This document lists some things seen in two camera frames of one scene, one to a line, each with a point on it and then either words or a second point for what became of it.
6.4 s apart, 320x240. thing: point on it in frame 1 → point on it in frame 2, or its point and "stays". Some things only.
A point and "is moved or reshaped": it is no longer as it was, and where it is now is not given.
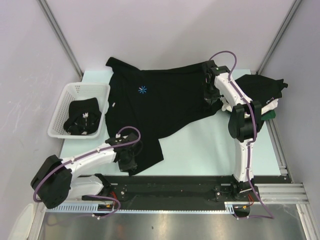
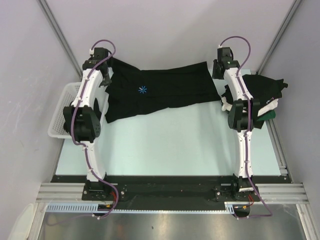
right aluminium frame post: [285, 24] stays
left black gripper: [131, 165] → [106, 81]
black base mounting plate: [150, 191] stays
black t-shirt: [153, 101] is moved or reshaped
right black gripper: [211, 98] → [215, 75]
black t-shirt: [261, 88] stays
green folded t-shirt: [269, 115] stays
